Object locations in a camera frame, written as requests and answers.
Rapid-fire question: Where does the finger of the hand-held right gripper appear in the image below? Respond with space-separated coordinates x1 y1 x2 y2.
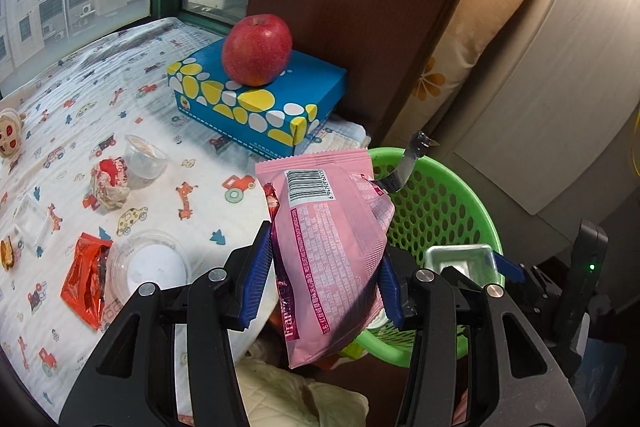
520 264 566 309
492 252 527 283

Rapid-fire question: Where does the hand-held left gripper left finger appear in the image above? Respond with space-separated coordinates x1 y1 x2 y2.
60 221 275 427

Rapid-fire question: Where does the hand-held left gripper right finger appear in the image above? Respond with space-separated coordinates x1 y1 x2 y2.
377 252 586 427

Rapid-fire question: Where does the silver foil tray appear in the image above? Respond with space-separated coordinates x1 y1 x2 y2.
425 243 503 288

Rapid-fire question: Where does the pink snack packet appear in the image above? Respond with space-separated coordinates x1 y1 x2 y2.
255 130 438 369

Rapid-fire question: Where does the green plastic basket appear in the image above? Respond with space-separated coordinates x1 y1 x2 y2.
345 148 505 367

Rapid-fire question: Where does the clear round plastic container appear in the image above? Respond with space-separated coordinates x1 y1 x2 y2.
107 229 193 308

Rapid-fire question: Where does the cream quilt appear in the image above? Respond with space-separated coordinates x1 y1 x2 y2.
235 342 371 427

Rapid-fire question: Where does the clear plastic cup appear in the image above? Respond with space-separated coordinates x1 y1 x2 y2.
123 134 168 180

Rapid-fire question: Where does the blue spotted tissue box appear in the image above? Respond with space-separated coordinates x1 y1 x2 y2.
166 41 348 160

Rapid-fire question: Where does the crumpled red white wrapper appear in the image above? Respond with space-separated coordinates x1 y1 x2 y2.
89 157 132 210

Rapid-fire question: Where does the red snack packet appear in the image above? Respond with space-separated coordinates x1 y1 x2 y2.
60 232 115 332

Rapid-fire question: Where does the cream upholstered panel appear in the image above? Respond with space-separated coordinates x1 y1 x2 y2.
440 0 640 215

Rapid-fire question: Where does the cream floral cushion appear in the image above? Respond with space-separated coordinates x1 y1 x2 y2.
385 0 546 148

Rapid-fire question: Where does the red apple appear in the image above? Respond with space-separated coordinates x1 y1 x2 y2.
222 13 293 86

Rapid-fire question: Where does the clear square plastic box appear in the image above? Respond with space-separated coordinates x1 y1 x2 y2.
12 197 53 249

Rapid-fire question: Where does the orange candy wrapper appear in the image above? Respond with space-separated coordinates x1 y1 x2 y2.
0 237 21 271

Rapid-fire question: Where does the round cream toy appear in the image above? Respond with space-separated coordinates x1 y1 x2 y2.
0 107 26 158

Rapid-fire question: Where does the brown wooden panel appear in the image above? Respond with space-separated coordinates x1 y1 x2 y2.
247 0 501 148

